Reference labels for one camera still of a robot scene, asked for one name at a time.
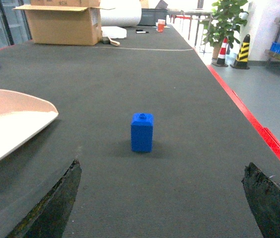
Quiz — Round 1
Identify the large cardboard box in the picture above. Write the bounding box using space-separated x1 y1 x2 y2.
14 0 114 46

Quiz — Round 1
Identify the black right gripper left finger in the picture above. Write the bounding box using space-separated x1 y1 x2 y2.
7 160 81 238

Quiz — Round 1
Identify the small hand brush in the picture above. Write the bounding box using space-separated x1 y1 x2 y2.
102 36 120 47

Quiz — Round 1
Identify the red white traffic cone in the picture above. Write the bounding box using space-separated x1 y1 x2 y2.
212 38 228 67

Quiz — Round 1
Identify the beige plastic dustpan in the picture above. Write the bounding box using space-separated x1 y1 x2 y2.
0 89 59 160

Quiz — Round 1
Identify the orange cup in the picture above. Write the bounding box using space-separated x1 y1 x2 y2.
157 19 165 33

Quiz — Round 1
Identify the yellow black traffic cone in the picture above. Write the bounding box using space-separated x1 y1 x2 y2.
230 34 251 69

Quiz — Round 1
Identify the white foam sheet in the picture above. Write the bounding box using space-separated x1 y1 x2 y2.
101 26 127 39

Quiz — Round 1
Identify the blue plastic block part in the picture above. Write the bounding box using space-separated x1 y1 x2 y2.
131 113 154 152

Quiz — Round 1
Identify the green potted plant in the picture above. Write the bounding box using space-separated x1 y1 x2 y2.
203 0 248 60

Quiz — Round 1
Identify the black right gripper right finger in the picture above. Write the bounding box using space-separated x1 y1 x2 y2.
242 163 280 238

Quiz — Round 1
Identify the white foam roll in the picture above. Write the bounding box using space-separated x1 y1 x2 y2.
100 0 141 27

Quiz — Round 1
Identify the black marker pen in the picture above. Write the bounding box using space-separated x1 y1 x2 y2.
136 29 148 34

